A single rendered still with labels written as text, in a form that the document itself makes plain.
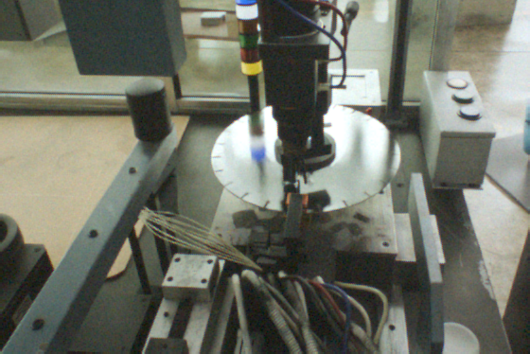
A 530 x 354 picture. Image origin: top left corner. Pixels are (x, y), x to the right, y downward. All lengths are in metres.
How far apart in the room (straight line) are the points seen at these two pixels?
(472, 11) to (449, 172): 3.12
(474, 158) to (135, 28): 0.77
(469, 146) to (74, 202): 0.85
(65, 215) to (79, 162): 0.19
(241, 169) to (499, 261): 1.42
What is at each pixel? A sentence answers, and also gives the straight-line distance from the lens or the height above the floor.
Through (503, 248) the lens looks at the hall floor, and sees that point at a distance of 2.14.
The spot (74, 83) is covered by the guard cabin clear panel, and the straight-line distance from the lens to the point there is 1.53.
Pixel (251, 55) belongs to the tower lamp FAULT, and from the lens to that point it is 1.08.
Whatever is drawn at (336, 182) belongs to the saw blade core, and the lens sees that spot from 0.80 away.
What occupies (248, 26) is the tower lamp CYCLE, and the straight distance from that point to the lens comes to 1.05.
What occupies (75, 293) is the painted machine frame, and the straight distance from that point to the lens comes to 0.58.
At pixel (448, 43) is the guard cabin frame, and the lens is 1.28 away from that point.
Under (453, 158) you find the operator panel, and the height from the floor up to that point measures 0.83.
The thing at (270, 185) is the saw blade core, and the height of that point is 0.95.
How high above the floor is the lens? 1.45
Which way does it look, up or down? 32 degrees down
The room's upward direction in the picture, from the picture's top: 2 degrees counter-clockwise
